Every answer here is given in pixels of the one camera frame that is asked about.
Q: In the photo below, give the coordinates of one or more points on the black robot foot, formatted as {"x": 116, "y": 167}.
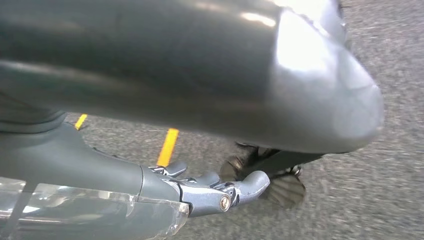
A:
{"x": 285, "y": 192}

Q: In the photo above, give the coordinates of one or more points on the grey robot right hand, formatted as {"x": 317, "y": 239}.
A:
{"x": 165, "y": 66}

